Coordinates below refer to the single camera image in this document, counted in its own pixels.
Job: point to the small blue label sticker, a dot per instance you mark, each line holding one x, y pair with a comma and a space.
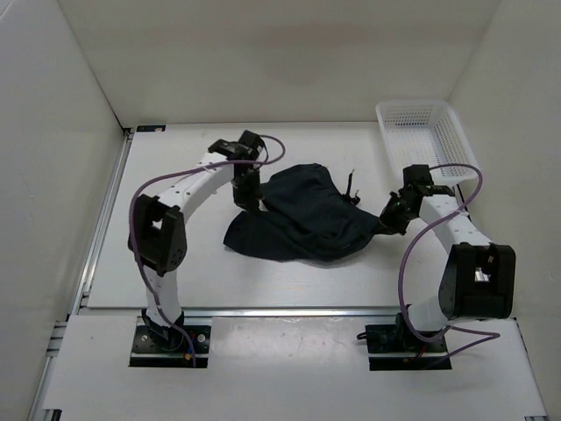
151, 128

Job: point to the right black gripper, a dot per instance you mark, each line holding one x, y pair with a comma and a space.
386, 218

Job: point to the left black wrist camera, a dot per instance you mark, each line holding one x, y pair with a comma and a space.
252, 145

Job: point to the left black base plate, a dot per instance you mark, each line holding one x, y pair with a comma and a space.
147, 351

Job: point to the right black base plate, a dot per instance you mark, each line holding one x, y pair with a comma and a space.
394, 348

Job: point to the aluminium frame rail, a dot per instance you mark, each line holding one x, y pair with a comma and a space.
83, 283

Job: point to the white plastic perforated basket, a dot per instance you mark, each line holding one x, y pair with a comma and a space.
426, 132

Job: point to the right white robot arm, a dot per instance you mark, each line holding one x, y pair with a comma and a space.
478, 280

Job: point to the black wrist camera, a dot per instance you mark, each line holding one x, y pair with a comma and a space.
417, 175
252, 145

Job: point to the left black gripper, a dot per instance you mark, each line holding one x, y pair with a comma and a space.
249, 201

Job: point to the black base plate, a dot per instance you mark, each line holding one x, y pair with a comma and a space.
147, 351
394, 348

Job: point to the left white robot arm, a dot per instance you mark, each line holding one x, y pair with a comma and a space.
158, 236

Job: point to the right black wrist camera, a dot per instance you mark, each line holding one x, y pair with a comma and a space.
417, 175

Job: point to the dark navy shorts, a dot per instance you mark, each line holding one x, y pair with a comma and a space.
305, 218

